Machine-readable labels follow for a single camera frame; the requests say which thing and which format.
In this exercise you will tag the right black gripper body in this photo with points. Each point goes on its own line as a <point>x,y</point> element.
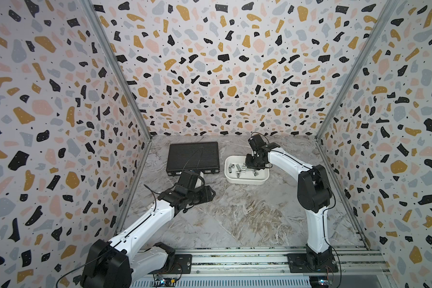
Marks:
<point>251,162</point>

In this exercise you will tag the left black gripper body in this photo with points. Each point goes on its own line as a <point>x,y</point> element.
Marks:
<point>190,197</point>

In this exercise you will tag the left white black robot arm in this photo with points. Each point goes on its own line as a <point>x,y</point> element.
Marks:
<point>119,262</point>

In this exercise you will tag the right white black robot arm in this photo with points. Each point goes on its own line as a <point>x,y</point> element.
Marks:
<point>314,194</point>

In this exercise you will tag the white plastic storage box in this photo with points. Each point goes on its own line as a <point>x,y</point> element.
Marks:
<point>247,177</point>

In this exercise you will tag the black tool case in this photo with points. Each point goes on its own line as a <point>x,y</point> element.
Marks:
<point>199,156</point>

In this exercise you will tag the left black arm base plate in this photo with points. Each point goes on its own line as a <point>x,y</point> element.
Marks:
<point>177,264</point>

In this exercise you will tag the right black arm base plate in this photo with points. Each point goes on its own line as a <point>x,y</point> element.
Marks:
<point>309,263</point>

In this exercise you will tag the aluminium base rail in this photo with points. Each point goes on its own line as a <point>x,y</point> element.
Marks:
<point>273,267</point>

